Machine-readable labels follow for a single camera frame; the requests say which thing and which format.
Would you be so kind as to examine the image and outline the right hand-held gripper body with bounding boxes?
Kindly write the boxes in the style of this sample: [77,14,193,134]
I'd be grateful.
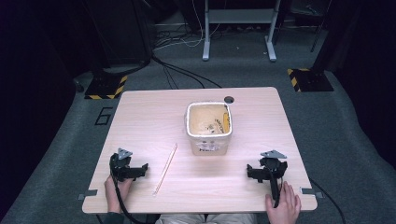
[259,149,289,185]

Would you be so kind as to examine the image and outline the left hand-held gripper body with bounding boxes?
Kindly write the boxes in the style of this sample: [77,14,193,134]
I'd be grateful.
[109,147,135,183]

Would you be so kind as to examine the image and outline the person's left hand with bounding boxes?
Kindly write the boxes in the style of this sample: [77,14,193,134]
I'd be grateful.
[104,175,134,215]

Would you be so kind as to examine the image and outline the person's right hand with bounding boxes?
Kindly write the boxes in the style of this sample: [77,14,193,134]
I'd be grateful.
[264,181,303,224]

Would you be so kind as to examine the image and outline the yellow scrap in bin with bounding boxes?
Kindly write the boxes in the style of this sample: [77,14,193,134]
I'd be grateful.
[222,112,231,133]

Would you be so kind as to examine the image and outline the beige plastic trash bin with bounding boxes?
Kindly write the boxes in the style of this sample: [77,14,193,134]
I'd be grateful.
[185,101,233,157]

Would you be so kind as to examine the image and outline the dark scraps in bin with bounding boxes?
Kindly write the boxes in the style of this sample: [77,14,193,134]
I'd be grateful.
[205,119,224,134]

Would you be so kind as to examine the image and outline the person's light trousers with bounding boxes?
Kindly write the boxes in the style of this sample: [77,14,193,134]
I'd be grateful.
[154,213,259,224]

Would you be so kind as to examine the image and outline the dark curtain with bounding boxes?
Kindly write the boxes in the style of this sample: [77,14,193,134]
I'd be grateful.
[323,0,396,171]
[0,0,94,216]

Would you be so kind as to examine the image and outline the black stand pole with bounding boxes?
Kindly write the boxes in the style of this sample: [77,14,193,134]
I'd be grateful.
[309,0,333,53]

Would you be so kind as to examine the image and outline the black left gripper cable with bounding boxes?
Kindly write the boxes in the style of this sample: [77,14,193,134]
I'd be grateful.
[110,161,141,224]

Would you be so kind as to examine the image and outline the grey metal table bracket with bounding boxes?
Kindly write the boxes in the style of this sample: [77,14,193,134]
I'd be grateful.
[299,186,325,200]
[77,189,99,202]

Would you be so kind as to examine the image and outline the black cable beside table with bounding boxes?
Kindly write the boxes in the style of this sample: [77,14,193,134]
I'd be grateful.
[308,177,347,224]

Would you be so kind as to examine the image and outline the black hazard-striped base plate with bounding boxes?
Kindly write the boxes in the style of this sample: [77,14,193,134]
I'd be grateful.
[287,67,335,93]
[83,72,129,101]

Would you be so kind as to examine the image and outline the black floor cable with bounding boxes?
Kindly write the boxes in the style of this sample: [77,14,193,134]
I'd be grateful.
[150,54,222,90]

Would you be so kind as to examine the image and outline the white floor cables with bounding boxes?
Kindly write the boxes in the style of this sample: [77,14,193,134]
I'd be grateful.
[153,0,222,50]

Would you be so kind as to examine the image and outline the white metal stand frame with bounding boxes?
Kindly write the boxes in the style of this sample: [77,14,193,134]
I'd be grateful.
[202,0,282,63]

